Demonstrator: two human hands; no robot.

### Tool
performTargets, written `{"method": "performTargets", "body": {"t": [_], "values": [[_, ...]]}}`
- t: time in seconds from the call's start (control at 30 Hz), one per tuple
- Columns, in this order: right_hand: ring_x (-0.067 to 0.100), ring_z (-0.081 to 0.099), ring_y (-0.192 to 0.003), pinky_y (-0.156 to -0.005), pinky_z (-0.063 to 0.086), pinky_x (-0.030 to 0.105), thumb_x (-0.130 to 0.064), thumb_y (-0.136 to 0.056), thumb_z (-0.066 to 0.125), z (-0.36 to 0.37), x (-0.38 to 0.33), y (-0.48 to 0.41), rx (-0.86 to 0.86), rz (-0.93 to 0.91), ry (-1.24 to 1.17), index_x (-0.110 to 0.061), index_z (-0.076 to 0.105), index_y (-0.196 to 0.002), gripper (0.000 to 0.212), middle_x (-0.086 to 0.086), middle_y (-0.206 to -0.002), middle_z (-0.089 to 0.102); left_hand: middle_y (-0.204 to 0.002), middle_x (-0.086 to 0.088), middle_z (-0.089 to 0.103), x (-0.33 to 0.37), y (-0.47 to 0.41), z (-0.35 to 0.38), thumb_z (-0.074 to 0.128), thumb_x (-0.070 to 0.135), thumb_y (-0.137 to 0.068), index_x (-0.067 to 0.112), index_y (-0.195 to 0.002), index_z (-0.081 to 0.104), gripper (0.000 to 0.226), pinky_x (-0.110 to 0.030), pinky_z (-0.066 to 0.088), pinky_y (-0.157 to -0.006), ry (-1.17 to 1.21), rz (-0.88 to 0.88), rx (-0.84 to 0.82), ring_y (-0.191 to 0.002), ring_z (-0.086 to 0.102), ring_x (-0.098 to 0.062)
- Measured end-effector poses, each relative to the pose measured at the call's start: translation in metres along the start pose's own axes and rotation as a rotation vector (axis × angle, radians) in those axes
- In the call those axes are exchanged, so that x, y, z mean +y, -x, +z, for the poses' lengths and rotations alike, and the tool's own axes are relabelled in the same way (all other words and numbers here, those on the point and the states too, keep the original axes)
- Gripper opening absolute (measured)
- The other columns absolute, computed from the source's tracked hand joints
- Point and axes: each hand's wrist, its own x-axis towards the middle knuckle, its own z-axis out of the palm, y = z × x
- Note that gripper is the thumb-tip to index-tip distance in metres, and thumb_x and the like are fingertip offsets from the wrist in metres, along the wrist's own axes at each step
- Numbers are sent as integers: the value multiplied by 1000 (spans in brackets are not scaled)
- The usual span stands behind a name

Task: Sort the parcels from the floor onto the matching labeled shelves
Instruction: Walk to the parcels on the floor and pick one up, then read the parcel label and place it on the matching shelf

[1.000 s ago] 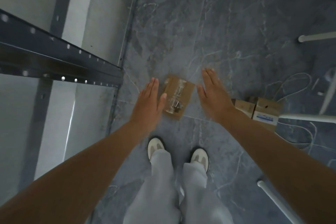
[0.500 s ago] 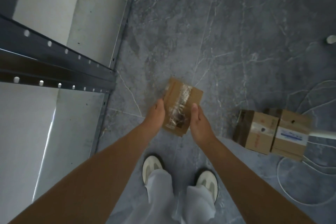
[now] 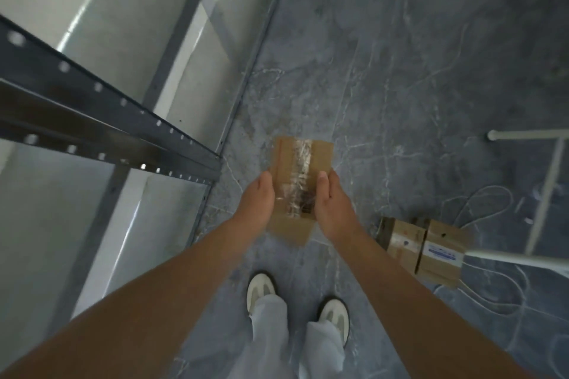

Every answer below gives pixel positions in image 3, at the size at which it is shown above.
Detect person's white shoe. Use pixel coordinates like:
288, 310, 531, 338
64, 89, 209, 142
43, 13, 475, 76
317, 297, 351, 346
247, 272, 279, 317

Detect cardboard box white label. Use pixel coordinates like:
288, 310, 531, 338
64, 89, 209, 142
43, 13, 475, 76
378, 216, 429, 275

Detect grey metal shelving rack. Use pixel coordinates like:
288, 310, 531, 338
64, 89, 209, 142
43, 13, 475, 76
0, 0, 299, 379

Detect person's right forearm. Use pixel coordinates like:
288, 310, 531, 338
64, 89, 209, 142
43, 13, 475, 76
327, 225, 534, 379

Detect person's left hand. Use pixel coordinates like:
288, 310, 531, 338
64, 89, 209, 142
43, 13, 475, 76
232, 171, 276, 229

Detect small cardboard parcel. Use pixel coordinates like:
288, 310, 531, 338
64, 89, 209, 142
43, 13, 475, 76
268, 136, 335, 249

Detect person's left forearm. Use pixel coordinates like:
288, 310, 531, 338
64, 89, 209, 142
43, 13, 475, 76
0, 217, 267, 379

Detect white cable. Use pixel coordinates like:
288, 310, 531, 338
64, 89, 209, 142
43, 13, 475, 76
433, 185, 569, 366

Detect person's right white shoe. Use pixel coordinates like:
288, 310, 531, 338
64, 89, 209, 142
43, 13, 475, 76
317, 297, 351, 346

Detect person's light grey trousers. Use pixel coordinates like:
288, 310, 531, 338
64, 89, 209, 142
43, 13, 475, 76
229, 294, 347, 379

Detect white chair wooden seat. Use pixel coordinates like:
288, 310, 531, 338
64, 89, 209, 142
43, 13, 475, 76
460, 127, 569, 280

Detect person's left white shoe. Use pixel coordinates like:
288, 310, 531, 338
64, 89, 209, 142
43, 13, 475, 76
247, 272, 279, 317

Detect cardboard box blue-white label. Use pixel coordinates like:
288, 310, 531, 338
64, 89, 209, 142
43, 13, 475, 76
414, 219, 472, 289

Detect person's right hand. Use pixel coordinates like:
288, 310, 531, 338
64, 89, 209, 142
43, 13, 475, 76
313, 170, 362, 240

